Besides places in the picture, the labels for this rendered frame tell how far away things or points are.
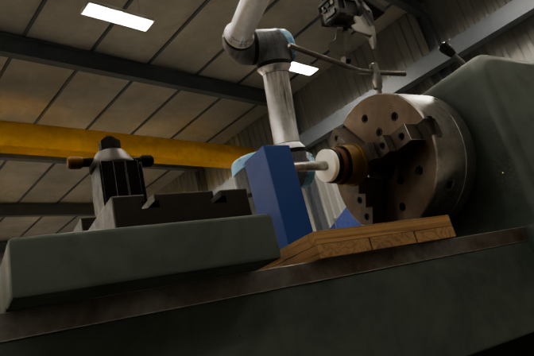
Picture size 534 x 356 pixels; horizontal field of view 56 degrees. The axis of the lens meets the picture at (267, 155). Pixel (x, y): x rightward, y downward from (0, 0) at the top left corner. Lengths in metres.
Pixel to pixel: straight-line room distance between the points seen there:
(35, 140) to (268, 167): 11.50
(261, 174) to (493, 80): 0.56
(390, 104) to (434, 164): 0.17
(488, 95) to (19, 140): 11.48
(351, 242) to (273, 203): 0.19
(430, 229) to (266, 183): 0.29
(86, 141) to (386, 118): 11.84
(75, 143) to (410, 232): 11.97
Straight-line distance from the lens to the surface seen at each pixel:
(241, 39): 1.55
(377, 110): 1.15
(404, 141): 1.04
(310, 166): 1.00
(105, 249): 0.55
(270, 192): 0.91
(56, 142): 12.46
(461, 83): 1.20
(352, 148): 1.06
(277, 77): 1.63
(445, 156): 1.06
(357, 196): 1.11
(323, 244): 0.73
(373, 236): 0.80
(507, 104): 1.18
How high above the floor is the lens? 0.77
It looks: 20 degrees up
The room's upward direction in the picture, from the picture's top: 15 degrees counter-clockwise
